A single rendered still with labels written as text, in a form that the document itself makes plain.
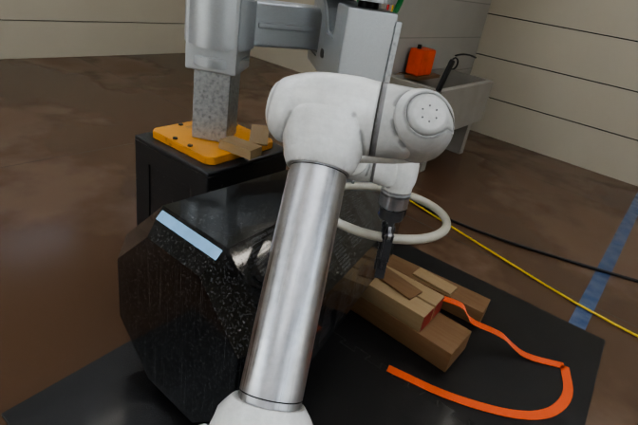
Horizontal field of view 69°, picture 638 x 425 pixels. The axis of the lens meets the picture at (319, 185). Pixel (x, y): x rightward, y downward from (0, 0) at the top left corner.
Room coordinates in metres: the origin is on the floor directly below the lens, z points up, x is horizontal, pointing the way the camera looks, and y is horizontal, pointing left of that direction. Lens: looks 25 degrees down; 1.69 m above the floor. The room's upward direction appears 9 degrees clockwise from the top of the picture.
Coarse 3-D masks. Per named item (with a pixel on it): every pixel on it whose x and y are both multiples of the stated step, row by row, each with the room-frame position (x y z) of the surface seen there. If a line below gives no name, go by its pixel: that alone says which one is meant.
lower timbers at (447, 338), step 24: (408, 264) 2.44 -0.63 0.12; (432, 288) 2.22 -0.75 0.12; (360, 312) 2.00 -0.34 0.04; (384, 312) 1.92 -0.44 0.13; (456, 312) 2.14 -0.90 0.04; (480, 312) 2.08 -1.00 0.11; (408, 336) 1.83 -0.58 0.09; (432, 336) 1.80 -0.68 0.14; (456, 336) 1.83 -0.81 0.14; (432, 360) 1.74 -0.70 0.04
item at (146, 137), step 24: (144, 144) 2.24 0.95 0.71; (144, 168) 2.24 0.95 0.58; (168, 168) 2.13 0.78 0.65; (192, 168) 2.03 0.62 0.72; (216, 168) 2.04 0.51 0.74; (240, 168) 2.14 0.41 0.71; (264, 168) 2.30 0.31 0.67; (144, 192) 2.24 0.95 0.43; (168, 192) 2.14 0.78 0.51; (192, 192) 2.02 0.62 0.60; (144, 216) 2.24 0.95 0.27
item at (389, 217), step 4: (380, 208) 1.25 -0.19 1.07; (384, 208) 1.24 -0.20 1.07; (380, 212) 1.24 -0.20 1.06; (384, 212) 1.23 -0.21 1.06; (388, 212) 1.22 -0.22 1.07; (392, 212) 1.22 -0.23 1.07; (396, 212) 1.22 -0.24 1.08; (400, 212) 1.22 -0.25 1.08; (380, 216) 1.23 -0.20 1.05; (384, 216) 1.22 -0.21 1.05; (388, 216) 1.22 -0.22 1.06; (392, 216) 1.21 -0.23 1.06; (396, 216) 1.22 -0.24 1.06; (400, 216) 1.22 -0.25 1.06; (384, 220) 1.22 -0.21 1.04; (388, 220) 1.21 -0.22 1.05; (392, 220) 1.21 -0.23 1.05; (396, 220) 1.22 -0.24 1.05; (400, 220) 1.22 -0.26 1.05; (388, 224) 1.21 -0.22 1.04; (392, 224) 1.21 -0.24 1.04; (392, 228) 1.21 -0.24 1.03
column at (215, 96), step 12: (204, 72) 2.28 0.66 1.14; (204, 84) 2.28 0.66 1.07; (216, 84) 2.28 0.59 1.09; (228, 84) 2.28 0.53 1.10; (204, 96) 2.28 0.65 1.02; (216, 96) 2.28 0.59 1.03; (228, 96) 2.28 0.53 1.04; (204, 108) 2.28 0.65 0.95; (216, 108) 2.28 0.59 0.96; (228, 108) 2.28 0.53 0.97; (204, 120) 2.28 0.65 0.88; (216, 120) 2.28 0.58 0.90; (228, 120) 2.29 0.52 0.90; (192, 132) 2.29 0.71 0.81; (204, 132) 2.28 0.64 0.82; (216, 132) 2.28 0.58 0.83; (228, 132) 2.31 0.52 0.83
